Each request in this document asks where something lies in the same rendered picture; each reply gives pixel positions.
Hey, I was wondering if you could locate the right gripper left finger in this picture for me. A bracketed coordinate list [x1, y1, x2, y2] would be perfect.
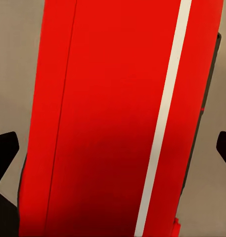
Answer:
[0, 131, 19, 180]

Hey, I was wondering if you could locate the radio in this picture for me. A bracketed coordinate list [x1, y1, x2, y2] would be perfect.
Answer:
[17, 0, 224, 237]

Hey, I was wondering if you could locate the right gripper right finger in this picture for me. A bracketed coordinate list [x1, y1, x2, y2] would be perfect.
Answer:
[216, 131, 226, 162]

